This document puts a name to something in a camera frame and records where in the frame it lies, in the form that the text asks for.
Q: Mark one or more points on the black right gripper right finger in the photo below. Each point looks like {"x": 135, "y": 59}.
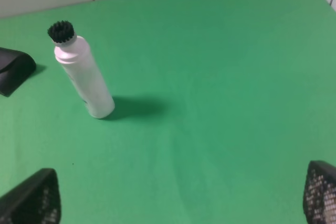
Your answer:
{"x": 319, "y": 193}

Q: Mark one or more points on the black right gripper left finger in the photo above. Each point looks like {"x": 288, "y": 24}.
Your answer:
{"x": 34, "y": 200}

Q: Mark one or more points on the white bottle with black brush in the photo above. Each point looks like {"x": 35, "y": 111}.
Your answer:
{"x": 74, "y": 54}

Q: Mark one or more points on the green table cloth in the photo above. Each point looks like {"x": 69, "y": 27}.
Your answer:
{"x": 220, "y": 105}

